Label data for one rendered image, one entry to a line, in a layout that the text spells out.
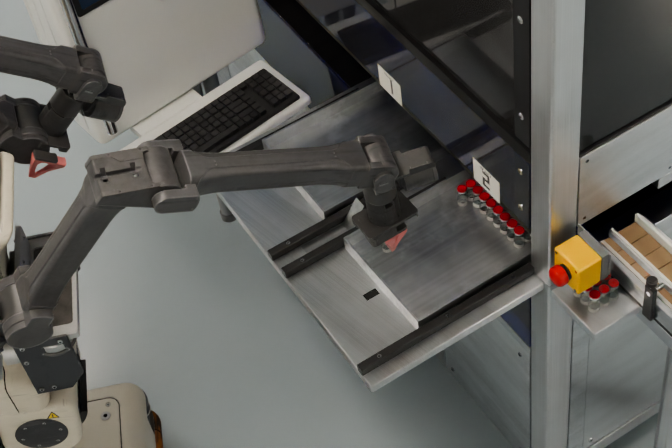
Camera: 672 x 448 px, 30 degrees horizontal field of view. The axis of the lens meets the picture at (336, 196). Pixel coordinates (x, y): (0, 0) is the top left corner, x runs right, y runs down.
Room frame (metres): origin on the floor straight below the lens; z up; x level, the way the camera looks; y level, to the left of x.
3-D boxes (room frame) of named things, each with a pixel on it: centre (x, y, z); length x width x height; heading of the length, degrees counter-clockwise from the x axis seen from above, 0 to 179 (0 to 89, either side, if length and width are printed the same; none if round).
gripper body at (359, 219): (1.42, -0.08, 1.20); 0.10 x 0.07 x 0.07; 114
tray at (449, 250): (1.57, -0.21, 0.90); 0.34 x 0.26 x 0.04; 115
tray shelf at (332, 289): (1.69, -0.08, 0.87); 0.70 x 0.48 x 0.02; 24
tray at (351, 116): (1.88, -0.07, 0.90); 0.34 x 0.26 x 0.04; 114
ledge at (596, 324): (1.39, -0.47, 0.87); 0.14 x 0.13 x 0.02; 114
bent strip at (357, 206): (1.65, 0.02, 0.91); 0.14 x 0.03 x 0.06; 113
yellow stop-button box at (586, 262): (1.39, -0.42, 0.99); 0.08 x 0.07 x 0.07; 114
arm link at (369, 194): (1.42, -0.08, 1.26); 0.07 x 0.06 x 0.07; 101
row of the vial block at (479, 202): (1.61, -0.31, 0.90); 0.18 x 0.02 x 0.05; 25
